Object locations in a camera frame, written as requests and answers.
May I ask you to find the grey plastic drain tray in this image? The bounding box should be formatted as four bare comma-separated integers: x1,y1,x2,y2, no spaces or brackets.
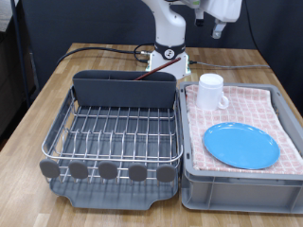
48,86,182,211

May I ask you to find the black cable on table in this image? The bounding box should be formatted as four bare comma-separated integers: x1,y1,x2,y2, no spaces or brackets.
56,42,156,68

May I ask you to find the grey oval rack pad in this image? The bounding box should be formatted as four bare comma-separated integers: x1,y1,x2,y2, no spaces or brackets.
155,164,177,183
127,162,148,183
39,158,62,179
98,161,118,181
68,160,90,180

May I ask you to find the pink checkered towel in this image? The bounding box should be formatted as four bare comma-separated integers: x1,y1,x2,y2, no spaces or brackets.
184,84,303,176

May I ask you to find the black backdrop curtain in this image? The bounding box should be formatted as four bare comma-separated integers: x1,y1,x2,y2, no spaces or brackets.
20,0,303,114

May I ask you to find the blue plastic plate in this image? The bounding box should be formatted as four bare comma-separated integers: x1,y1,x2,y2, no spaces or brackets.
203,122,281,170

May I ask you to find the metal wire dish rack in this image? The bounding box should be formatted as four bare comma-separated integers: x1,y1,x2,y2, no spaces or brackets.
41,84,185,185

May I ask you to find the grey cable on table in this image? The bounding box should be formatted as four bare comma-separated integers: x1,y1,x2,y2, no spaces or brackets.
188,60,269,69

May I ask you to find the dark cabinet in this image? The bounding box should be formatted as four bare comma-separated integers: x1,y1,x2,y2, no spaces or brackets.
0,29,41,140

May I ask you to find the thin black hanging cable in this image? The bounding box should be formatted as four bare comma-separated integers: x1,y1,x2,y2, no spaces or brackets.
243,0,276,72

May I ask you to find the white mug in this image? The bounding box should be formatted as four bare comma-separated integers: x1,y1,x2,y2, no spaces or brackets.
196,73,230,112

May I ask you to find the red-brown wooden spoon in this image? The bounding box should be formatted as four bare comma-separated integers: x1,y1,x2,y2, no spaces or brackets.
134,56,182,81

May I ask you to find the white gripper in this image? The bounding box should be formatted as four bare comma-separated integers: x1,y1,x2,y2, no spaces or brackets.
193,0,244,40

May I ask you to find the grey plastic crate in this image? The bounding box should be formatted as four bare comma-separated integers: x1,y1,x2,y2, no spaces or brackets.
178,80,303,216

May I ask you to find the dark grey cutlery holder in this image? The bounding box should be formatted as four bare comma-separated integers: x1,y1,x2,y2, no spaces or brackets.
72,69,178,109

